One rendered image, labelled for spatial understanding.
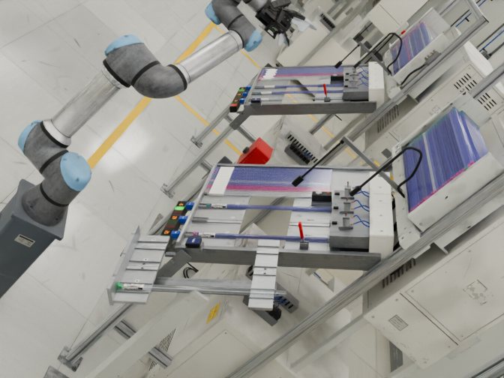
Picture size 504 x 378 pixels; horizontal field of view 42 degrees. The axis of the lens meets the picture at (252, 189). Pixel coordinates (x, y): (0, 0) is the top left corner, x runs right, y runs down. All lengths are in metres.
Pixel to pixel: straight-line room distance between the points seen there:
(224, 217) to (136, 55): 0.75
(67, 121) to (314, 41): 4.86
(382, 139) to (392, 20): 3.26
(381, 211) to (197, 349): 0.87
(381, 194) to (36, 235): 1.23
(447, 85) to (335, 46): 3.39
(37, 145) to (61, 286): 0.92
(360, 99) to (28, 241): 1.97
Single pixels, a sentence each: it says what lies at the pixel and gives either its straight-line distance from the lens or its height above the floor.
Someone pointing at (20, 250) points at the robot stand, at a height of 0.41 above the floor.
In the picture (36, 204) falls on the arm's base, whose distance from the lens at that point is 2.27.
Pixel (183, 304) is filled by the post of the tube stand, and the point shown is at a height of 0.75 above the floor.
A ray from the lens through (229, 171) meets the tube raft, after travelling 2.84.
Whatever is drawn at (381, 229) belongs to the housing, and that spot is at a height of 1.27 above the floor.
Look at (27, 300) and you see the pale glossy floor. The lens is 2.84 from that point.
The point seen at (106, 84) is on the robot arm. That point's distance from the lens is 2.14.
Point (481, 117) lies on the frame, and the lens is 2.69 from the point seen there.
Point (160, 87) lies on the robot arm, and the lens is 2.09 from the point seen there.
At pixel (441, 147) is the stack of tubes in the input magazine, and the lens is 2.41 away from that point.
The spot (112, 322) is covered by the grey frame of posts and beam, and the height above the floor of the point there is 0.30.
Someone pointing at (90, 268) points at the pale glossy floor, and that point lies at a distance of 3.13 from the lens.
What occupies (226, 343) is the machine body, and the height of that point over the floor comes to 0.53.
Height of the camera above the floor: 2.03
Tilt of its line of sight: 26 degrees down
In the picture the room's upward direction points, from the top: 47 degrees clockwise
